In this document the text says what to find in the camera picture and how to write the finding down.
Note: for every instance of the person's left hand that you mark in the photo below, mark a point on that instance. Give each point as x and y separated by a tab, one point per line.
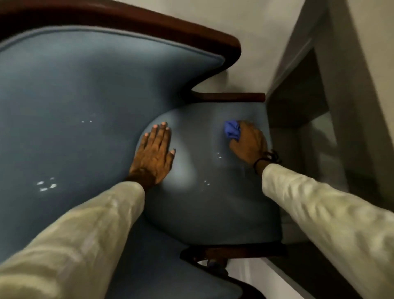
153	159

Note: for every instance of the person's right hand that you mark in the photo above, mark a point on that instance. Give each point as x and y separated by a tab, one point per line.
250	144

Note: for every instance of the person's left thumb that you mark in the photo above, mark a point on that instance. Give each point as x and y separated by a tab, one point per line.
171	160

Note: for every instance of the person's left middle finger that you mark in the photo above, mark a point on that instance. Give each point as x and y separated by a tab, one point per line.
160	133

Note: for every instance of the person's right fingers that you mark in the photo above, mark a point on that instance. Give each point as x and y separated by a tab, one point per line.
244	127

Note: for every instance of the person's left little finger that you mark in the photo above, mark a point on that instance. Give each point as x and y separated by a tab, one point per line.
144	141

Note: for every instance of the blue cleaning cloth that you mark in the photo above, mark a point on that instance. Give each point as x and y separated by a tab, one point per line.
232	130

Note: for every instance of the blue upholstered wooden sofa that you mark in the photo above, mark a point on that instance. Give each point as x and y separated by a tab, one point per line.
92	123

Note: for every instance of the person's left forearm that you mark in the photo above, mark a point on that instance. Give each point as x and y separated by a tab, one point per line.
66	243

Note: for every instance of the person's right forearm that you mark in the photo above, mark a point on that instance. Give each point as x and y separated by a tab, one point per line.
338	221

